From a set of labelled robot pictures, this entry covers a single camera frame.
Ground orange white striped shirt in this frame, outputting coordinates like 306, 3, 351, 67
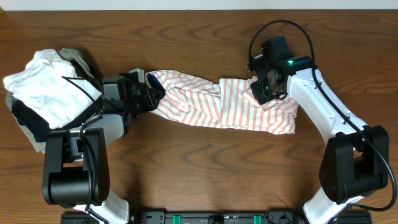
146, 70, 299, 135

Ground white folded shirt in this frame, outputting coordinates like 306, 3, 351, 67
3, 49, 101, 129

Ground beige folded garment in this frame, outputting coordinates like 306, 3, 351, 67
5, 49, 103, 152

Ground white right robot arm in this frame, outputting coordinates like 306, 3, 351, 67
249, 54, 394, 223

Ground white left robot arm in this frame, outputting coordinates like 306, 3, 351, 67
43, 88, 165, 223

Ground black folded garment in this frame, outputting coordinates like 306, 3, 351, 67
11, 58, 104, 143

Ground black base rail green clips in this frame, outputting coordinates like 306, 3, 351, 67
60, 210, 373, 224

